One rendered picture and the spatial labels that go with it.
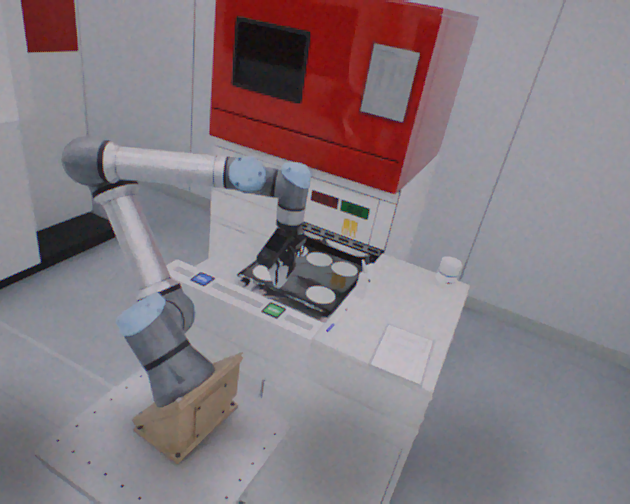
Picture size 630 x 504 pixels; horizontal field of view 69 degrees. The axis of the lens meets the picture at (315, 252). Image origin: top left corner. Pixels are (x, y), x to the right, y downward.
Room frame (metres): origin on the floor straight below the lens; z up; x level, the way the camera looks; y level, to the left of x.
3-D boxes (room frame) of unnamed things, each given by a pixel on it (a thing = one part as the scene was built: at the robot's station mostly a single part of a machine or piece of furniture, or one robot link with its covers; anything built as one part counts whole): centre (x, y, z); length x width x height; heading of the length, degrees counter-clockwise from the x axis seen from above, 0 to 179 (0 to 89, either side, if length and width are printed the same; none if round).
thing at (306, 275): (1.46, 0.02, 0.90); 0.34 x 0.34 x 0.01; 69
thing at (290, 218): (1.12, 0.09, 1.28); 0.08 x 0.08 x 0.05
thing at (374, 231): (1.74, 0.12, 1.02); 0.82 x 0.03 x 0.40; 69
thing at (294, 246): (1.12, 0.08, 1.20); 0.09 x 0.08 x 0.12; 158
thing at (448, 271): (1.44, -0.48, 1.01); 0.07 x 0.07 x 0.10
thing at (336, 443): (1.34, -0.02, 0.41); 0.97 x 0.64 x 0.82; 69
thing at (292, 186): (1.12, 0.09, 1.36); 0.09 x 0.08 x 0.11; 91
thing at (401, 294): (1.24, -0.31, 0.89); 0.62 x 0.35 x 0.14; 159
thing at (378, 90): (2.03, 0.01, 1.52); 0.81 x 0.75 x 0.59; 69
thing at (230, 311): (1.15, 0.21, 0.89); 0.55 x 0.09 x 0.14; 69
